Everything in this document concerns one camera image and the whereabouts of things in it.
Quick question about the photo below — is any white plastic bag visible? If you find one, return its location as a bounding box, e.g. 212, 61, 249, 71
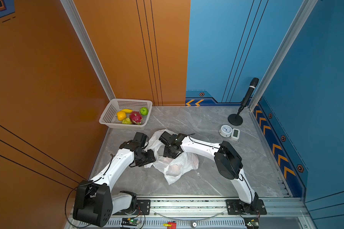
143, 129, 199, 185

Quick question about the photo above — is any yellow-green fruit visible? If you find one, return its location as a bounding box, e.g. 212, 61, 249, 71
122, 118, 133, 125

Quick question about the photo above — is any red dragon fruit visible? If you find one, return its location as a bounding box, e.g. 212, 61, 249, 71
129, 111, 143, 125

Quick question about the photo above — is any green apple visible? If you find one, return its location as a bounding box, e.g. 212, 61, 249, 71
140, 107, 149, 116

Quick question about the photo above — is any yellow lemon fruit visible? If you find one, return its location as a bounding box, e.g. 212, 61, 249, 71
117, 111, 127, 121

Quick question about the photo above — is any orange fruit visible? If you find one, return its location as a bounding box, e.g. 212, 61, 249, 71
165, 163, 183, 177

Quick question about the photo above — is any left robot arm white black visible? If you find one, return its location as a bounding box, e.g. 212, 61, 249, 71
73, 132, 156, 227

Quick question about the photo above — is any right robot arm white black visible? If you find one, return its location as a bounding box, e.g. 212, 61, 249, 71
159, 131, 259, 215

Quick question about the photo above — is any yellow banana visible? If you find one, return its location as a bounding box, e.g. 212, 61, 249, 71
122, 109, 133, 114

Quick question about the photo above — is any white plastic basket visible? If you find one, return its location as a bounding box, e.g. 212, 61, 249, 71
99, 99, 153, 130

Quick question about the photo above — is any round white clock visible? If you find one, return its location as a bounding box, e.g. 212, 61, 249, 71
219, 125, 233, 138

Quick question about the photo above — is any small white digital timer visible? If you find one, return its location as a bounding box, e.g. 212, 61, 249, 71
230, 128, 240, 141

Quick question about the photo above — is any green circuit board left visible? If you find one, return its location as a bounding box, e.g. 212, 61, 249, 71
120, 218, 141, 229

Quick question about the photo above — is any black microphone on stand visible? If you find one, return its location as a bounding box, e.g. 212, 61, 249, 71
227, 77, 259, 126

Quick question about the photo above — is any red yellow button box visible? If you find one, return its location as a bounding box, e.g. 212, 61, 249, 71
163, 222, 177, 229

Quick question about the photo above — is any circuit board right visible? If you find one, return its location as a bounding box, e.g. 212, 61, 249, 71
244, 219, 260, 229

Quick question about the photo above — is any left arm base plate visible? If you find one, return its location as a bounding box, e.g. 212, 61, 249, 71
115, 199, 151, 215

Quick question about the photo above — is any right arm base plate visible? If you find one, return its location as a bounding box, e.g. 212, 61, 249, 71
226, 199, 267, 215

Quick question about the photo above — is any aluminium front rail frame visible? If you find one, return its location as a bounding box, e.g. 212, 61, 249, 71
63, 195, 316, 229

